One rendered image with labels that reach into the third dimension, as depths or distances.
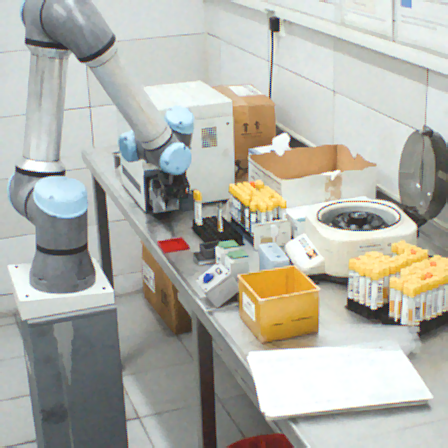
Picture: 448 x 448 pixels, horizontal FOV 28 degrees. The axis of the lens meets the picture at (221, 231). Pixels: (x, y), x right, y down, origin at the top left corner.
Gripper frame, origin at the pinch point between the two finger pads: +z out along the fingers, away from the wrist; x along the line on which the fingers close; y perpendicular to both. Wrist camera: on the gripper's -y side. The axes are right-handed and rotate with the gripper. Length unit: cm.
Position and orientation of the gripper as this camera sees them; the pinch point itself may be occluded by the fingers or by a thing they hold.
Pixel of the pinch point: (165, 202)
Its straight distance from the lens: 250.4
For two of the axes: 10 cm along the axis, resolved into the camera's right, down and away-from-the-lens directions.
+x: 9.4, -1.6, 3.0
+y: 3.1, 7.6, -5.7
